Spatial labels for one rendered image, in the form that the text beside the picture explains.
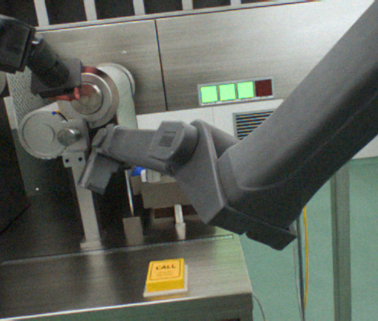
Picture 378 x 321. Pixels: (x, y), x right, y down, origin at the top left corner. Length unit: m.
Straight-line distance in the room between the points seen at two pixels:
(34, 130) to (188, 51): 0.53
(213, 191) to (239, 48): 0.96
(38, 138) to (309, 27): 0.87
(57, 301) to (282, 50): 0.93
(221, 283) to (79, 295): 0.27
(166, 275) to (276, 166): 0.52
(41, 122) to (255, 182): 0.76
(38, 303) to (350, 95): 0.71
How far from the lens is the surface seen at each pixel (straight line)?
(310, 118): 0.25
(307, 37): 1.25
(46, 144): 0.97
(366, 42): 0.25
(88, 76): 0.89
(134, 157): 0.52
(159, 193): 0.90
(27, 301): 0.84
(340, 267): 1.75
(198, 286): 0.75
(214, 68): 1.20
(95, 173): 0.74
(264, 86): 1.22
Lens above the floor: 1.34
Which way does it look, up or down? 13 degrees down
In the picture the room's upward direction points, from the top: 6 degrees counter-clockwise
